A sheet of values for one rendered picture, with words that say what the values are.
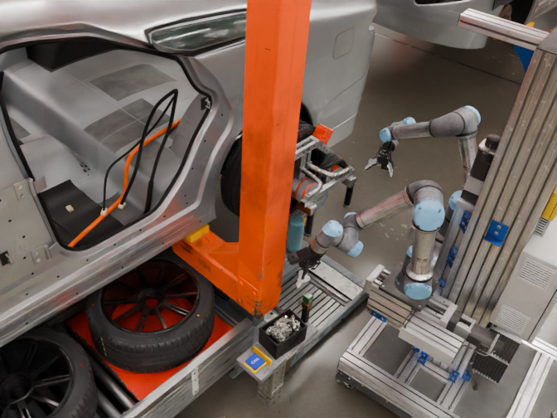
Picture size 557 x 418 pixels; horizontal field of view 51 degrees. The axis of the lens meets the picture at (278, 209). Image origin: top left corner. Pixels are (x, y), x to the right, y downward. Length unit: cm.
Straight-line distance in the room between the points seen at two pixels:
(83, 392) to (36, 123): 177
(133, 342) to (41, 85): 175
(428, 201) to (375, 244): 194
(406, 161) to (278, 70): 314
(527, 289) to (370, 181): 232
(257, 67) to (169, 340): 143
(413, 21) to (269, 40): 328
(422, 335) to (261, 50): 149
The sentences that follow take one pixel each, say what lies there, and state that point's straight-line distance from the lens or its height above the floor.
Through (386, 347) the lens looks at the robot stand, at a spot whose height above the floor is 21.
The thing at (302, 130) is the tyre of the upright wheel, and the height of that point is 116.
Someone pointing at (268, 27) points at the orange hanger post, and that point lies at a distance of 204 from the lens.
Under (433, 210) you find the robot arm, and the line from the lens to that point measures 230.
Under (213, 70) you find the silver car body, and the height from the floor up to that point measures 163.
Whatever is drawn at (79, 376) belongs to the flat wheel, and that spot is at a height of 50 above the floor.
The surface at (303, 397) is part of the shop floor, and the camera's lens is 336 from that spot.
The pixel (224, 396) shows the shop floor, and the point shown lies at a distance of 334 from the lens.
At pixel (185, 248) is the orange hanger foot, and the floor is 63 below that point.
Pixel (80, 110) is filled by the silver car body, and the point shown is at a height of 102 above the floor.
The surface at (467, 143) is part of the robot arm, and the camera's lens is 309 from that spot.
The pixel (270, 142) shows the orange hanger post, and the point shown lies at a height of 160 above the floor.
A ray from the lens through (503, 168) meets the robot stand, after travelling 248.
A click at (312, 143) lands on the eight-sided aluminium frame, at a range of 310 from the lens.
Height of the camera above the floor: 286
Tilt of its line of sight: 41 degrees down
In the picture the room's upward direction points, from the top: 5 degrees clockwise
